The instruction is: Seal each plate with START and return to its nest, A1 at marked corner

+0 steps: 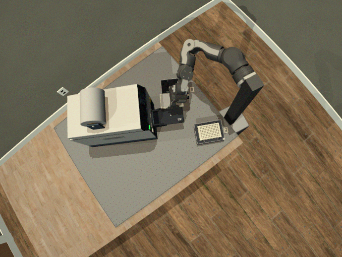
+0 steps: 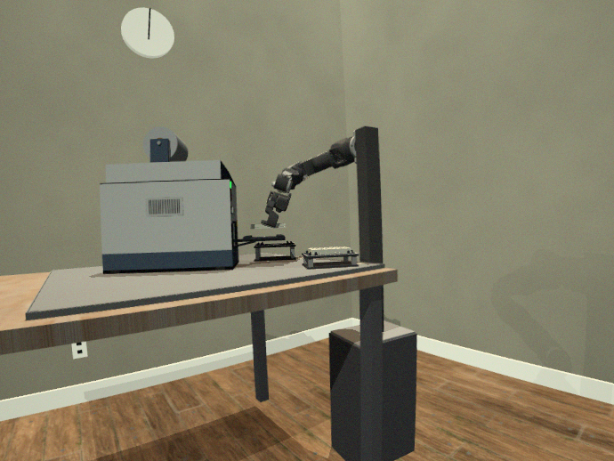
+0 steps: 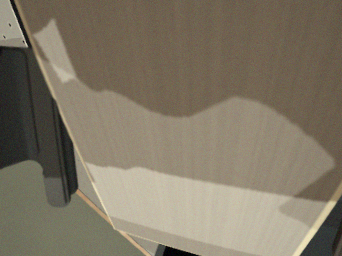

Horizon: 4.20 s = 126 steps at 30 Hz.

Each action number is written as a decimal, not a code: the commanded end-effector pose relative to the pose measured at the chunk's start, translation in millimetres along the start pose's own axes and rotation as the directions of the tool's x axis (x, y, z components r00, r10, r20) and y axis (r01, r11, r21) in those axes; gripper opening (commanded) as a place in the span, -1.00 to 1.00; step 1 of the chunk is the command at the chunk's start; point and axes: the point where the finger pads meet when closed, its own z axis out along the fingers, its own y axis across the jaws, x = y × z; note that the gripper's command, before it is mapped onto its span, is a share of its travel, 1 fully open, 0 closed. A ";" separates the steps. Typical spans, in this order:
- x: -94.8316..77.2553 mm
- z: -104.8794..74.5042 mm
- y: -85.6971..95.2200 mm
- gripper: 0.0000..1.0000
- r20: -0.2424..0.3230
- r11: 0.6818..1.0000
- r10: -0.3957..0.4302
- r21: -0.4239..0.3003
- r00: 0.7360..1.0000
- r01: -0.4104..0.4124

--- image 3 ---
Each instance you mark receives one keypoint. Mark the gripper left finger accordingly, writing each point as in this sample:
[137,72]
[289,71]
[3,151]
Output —
[31,126]

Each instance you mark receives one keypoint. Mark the beige well plate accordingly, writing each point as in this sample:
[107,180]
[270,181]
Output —
[304,243]

